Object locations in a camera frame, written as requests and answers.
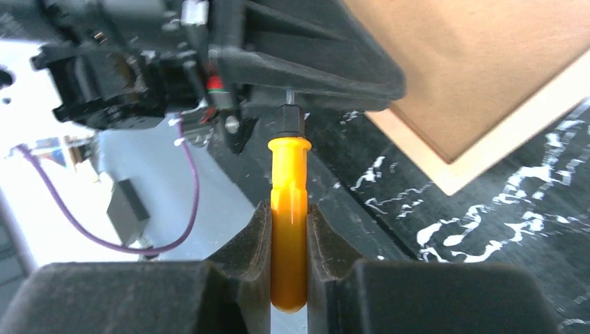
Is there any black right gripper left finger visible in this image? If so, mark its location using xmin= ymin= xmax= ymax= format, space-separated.
xmin=1 ymin=202 xmax=271 ymax=333

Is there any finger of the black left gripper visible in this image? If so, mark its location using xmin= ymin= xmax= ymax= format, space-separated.
xmin=214 ymin=1 xmax=406 ymax=110

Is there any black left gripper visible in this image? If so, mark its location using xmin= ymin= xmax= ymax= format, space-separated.
xmin=31 ymin=1 xmax=245 ymax=154

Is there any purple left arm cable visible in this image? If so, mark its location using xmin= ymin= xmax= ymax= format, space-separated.
xmin=13 ymin=115 xmax=201 ymax=257

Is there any orange handled screwdriver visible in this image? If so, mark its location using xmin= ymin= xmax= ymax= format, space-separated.
xmin=268 ymin=89 xmax=311 ymax=314

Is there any wooden picture frame with photo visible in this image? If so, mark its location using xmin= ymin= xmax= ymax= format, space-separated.
xmin=346 ymin=1 xmax=589 ymax=195

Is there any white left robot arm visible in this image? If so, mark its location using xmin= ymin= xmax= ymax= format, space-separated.
xmin=1 ymin=1 xmax=406 ymax=154

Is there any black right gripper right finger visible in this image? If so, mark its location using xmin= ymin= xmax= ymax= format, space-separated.
xmin=307 ymin=206 xmax=558 ymax=333

